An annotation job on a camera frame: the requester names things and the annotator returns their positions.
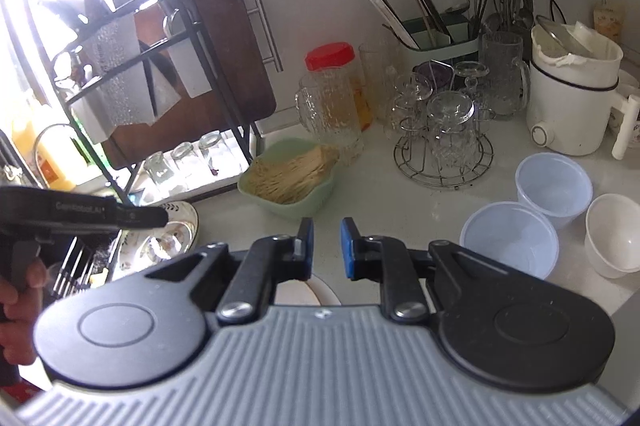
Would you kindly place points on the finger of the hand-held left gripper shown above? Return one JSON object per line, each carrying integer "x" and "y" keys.
{"x": 145, "y": 217}

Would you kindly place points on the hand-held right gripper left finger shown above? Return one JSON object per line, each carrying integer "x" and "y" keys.
{"x": 306, "y": 243}

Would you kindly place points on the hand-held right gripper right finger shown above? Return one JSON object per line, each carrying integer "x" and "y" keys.
{"x": 348, "y": 251}

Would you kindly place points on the floral patterned plate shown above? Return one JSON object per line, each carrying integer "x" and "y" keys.
{"x": 165, "y": 246}

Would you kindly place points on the plain white plate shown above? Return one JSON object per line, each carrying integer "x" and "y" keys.
{"x": 325, "y": 293}

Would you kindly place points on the translucent plastic bowl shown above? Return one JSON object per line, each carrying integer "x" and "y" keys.
{"x": 555, "y": 186}

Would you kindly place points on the white ceramic bowl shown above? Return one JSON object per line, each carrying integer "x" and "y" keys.
{"x": 615, "y": 236}

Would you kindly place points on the person's left hand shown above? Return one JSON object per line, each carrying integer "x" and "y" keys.
{"x": 22, "y": 316}

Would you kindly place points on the green square bowl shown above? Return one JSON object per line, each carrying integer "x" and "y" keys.
{"x": 277, "y": 208}

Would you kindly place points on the small glass jar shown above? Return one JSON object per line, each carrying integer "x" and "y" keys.
{"x": 160, "y": 168}
{"x": 186, "y": 158}
{"x": 216, "y": 151}

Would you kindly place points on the orange bottle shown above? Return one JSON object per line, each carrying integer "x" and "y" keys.
{"x": 50, "y": 156}

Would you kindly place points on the group of metal forks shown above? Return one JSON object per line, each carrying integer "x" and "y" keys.
{"x": 75, "y": 271}

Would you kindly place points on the dried noodles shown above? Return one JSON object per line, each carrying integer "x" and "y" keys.
{"x": 290, "y": 176}

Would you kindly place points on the white drip tray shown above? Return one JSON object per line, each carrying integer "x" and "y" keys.
{"x": 210, "y": 186}

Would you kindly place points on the textured glass pitcher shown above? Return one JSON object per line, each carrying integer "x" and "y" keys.
{"x": 327, "y": 116}

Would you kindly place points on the white textured sheet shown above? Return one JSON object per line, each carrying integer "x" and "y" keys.
{"x": 115, "y": 71}

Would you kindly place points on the clear glass cup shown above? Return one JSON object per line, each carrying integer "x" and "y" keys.
{"x": 450, "y": 126}
{"x": 412, "y": 98}
{"x": 472, "y": 78}

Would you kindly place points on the tall glass tumbler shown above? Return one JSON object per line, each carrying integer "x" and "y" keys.
{"x": 377, "y": 81}

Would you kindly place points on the dark wooden cutting board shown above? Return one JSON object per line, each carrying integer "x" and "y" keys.
{"x": 220, "y": 56}

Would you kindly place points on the black metal dish rack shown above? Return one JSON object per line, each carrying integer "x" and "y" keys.
{"x": 185, "y": 33}

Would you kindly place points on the red-lid plastic jar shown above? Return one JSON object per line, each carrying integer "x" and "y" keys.
{"x": 330, "y": 56}

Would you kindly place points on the purple cup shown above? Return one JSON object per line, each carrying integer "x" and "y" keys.
{"x": 432, "y": 73}

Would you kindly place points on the white chopsticks bundle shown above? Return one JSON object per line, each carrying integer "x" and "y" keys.
{"x": 395, "y": 23}

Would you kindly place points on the green utensil holder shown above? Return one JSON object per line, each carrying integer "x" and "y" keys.
{"x": 462, "y": 41}

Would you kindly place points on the brown chopsticks bundle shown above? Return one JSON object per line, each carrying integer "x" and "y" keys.
{"x": 430, "y": 11}

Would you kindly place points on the white electric cooker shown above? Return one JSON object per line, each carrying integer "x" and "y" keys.
{"x": 570, "y": 106}

